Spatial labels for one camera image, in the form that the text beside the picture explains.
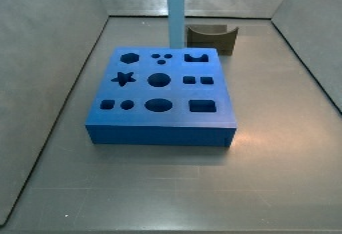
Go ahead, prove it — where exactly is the black curved cradle holder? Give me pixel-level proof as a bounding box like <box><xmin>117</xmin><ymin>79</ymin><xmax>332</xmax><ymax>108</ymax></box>
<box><xmin>186</xmin><ymin>24</ymin><xmax>239</xmax><ymax>56</ymax></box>

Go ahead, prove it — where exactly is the blue shape-sorter block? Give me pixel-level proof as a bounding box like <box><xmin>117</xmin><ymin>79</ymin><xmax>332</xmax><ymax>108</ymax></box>
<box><xmin>85</xmin><ymin>47</ymin><xmax>236</xmax><ymax>147</ymax></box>

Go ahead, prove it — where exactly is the light blue square-circle peg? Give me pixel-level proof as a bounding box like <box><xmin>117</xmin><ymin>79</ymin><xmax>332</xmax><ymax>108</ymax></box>
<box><xmin>167</xmin><ymin>0</ymin><xmax>184</xmax><ymax>49</ymax></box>

